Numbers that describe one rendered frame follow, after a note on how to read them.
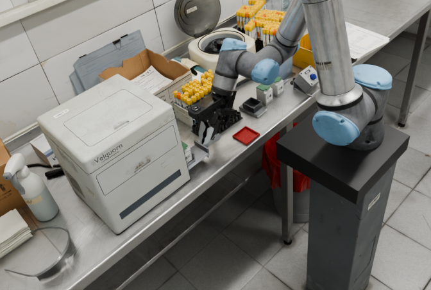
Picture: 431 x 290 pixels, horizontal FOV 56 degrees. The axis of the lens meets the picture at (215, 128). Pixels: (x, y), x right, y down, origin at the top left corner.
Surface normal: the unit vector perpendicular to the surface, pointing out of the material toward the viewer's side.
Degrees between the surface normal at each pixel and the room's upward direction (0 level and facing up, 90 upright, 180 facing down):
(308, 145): 4
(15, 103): 90
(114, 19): 90
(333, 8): 78
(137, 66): 88
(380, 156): 4
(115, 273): 0
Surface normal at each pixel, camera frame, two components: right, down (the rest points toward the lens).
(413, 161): -0.12, -0.76
